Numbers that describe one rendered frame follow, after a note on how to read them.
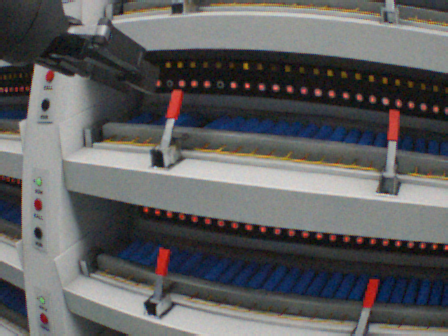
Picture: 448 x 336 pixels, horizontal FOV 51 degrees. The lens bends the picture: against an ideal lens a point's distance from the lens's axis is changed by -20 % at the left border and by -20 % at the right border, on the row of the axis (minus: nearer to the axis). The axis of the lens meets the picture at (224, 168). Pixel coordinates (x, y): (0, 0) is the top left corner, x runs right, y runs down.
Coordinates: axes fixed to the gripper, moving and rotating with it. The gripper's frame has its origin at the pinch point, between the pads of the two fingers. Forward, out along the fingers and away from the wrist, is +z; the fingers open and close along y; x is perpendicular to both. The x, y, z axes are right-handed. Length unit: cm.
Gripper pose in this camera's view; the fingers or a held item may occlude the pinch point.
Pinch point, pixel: (125, 74)
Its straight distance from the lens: 58.3
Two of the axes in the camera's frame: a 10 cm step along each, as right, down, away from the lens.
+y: 9.0, 1.0, -4.2
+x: 1.6, -9.8, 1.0
